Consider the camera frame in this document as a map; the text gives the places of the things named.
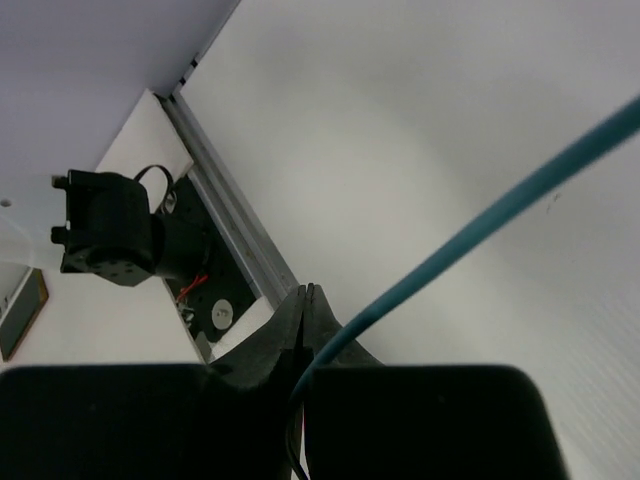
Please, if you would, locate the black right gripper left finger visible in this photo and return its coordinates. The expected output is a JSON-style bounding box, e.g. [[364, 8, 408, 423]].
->
[[1, 287, 306, 479]]

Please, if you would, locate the framed dark panel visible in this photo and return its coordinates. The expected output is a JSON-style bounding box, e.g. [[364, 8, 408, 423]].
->
[[1, 269, 49, 362]]

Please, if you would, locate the aluminium rail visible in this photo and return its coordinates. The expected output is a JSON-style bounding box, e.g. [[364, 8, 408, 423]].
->
[[160, 93, 298, 307]]

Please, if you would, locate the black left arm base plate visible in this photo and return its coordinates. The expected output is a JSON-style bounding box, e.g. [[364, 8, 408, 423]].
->
[[167, 177, 257, 343]]

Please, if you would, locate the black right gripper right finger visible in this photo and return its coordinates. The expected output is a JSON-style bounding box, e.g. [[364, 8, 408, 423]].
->
[[301, 283, 571, 480]]

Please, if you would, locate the light blue headphone cable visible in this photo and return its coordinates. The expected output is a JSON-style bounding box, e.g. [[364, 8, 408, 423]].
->
[[289, 93, 640, 401]]

